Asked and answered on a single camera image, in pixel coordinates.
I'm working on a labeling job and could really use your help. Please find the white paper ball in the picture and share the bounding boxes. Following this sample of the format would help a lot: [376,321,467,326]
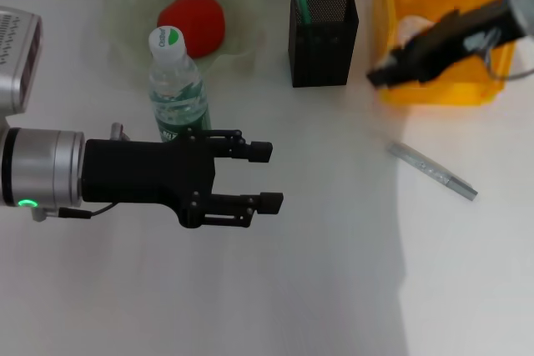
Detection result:
[394,15,434,47]

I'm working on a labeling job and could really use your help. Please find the right gripper plug and cable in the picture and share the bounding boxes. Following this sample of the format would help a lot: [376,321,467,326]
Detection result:
[478,26,534,81]

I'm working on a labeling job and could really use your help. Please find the green glass fruit bowl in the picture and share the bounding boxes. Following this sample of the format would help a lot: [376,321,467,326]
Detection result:
[103,0,268,82]

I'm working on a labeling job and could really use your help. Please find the clear plastic water bottle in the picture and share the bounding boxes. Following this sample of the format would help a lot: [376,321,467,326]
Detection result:
[148,26,213,143]

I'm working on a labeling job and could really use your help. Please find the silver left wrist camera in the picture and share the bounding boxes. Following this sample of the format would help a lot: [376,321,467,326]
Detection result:
[0,6,44,116]

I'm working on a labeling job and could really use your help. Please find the gripper plug and cable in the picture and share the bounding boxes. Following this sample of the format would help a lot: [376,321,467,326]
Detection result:
[478,26,534,81]
[31,122,131,223]

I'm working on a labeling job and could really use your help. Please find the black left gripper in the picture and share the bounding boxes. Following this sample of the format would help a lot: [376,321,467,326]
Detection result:
[81,128,285,230]

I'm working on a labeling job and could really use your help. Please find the black mesh pen holder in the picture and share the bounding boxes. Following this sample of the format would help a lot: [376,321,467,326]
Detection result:
[287,0,360,88]

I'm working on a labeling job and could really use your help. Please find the left gripper plug and cable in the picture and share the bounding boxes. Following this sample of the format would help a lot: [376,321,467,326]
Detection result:
[31,122,131,223]

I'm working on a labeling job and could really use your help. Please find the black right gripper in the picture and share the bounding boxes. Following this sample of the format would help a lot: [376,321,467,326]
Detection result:
[365,0,526,90]

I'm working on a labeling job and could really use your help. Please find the grey marker pen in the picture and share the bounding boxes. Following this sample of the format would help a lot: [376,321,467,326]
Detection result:
[387,142,479,202]

